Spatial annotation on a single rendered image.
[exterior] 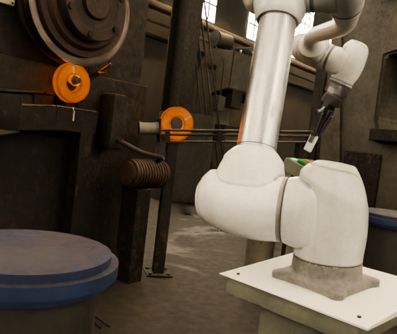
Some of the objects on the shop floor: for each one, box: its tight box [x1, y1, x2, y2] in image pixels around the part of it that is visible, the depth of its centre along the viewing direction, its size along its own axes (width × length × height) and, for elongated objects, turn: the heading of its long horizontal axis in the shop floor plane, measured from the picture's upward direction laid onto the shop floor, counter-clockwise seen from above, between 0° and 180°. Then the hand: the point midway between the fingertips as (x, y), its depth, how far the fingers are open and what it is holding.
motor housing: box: [115, 158, 170, 284], centre depth 205 cm, size 13×22×54 cm
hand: (311, 142), depth 184 cm, fingers closed
